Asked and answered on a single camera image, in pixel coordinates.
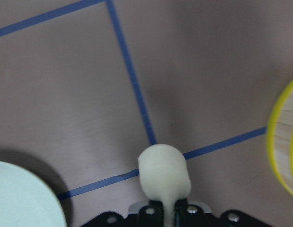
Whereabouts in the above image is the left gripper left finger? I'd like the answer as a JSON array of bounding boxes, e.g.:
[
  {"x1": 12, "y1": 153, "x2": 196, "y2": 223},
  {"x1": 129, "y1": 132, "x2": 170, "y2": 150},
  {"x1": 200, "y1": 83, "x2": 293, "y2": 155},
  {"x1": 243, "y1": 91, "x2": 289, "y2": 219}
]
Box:
[{"x1": 136, "y1": 200, "x2": 164, "y2": 227}]

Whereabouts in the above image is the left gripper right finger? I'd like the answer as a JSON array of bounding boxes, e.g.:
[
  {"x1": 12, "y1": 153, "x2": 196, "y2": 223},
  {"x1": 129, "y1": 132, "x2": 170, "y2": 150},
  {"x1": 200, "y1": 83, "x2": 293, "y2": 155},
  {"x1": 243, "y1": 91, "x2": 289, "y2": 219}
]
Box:
[{"x1": 174, "y1": 199, "x2": 203, "y2": 227}]

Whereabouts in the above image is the white bun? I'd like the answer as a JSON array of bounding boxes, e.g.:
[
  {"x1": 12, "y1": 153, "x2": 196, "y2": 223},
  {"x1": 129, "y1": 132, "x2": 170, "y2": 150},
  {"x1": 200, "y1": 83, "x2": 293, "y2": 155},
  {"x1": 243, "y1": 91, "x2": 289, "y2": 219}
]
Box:
[{"x1": 138, "y1": 144, "x2": 191, "y2": 227}]

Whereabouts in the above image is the yellow bamboo steamer layer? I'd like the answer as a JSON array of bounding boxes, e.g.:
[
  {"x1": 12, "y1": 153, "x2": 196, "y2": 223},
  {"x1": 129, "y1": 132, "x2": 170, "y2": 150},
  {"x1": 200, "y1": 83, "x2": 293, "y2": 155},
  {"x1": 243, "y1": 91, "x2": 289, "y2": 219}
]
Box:
[{"x1": 266, "y1": 80, "x2": 293, "y2": 196}]

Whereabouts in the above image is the light green plate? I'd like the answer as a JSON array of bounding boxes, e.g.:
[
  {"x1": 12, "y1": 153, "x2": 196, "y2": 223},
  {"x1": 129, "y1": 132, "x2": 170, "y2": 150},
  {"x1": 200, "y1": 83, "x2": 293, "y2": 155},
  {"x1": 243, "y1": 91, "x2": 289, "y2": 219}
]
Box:
[{"x1": 0, "y1": 161, "x2": 67, "y2": 227}]

